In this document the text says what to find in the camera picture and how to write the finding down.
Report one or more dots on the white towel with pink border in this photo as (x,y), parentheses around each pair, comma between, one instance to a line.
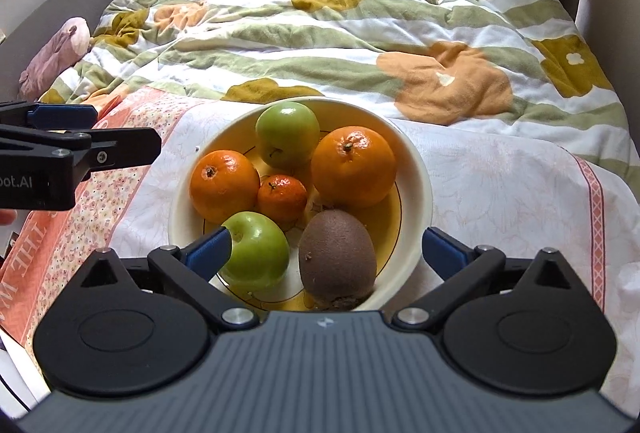
(500,193)

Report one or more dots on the cream ceramic bowl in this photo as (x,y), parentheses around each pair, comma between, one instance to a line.
(417,203)

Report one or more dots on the green apple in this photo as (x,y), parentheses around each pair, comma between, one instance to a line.
(287,133)
(260,255)

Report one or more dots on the person's left hand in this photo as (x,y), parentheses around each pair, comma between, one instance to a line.
(5,216)

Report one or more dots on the floral striped blanket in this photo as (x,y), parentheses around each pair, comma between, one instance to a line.
(350,63)

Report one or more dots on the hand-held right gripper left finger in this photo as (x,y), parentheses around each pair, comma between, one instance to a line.
(210,252)

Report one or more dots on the pink plush toy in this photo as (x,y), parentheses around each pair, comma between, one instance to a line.
(55,58)

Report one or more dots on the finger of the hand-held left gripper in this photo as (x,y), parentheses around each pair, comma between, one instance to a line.
(62,115)
(125,147)

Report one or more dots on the plain brown kiwi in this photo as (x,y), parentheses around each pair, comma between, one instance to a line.
(337,258)

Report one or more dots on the small mandarin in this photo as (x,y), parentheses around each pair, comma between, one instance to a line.
(281,199)

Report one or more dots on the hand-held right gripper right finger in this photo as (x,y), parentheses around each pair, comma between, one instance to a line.
(442,254)

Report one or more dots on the large orange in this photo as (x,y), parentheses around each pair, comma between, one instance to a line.
(352,168)
(222,188)

